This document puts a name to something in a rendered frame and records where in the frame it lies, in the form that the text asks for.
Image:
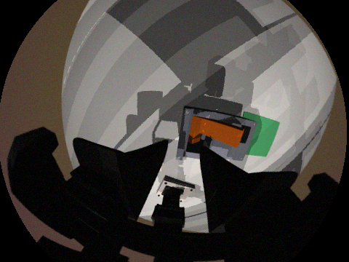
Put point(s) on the orange bar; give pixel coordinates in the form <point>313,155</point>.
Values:
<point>223,131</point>

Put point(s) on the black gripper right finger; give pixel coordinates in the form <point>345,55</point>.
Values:
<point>229,190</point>

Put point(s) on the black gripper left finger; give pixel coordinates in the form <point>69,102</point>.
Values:
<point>134,171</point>

